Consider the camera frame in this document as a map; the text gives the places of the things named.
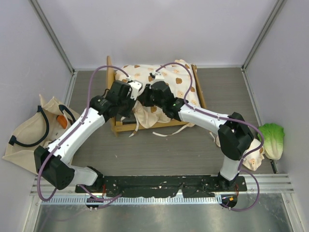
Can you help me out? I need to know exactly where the white slotted cable duct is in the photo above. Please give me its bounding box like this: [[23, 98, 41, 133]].
[[42, 193, 222, 205]]

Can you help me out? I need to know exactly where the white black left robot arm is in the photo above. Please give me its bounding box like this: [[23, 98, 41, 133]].
[[34, 80, 142, 193]]

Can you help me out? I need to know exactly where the orange toy carrot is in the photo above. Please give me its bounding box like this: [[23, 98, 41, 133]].
[[56, 115, 68, 129]]

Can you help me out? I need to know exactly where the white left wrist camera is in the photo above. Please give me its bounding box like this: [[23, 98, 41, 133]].
[[126, 76, 143, 101]]

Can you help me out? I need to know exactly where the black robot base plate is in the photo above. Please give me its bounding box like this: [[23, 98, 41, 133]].
[[75, 175, 247, 198]]

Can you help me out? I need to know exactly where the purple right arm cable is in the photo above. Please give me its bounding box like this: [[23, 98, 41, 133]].
[[154, 61, 265, 212]]

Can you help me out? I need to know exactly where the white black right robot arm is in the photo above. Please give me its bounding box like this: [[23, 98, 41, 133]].
[[138, 81, 254, 191]]

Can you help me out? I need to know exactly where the bear print white cushion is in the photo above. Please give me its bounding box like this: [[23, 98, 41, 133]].
[[122, 59, 206, 137]]

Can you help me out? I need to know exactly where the beige canvas tote bag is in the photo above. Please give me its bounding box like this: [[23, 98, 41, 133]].
[[2, 96, 80, 174]]

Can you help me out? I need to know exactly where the wooden pet bed frame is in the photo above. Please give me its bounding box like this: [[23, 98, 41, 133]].
[[106, 56, 207, 138]]

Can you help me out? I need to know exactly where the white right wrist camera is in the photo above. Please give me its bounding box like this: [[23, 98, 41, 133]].
[[148, 72, 165, 84]]

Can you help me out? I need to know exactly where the small bear print pillow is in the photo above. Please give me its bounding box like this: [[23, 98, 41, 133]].
[[214, 135, 266, 172]]

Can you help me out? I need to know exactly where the green toy cabbage leaf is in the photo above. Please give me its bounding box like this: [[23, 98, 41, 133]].
[[258, 123, 285, 160]]

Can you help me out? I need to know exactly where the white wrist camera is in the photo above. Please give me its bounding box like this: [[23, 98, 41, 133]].
[[148, 72, 165, 84], [126, 76, 143, 101]]

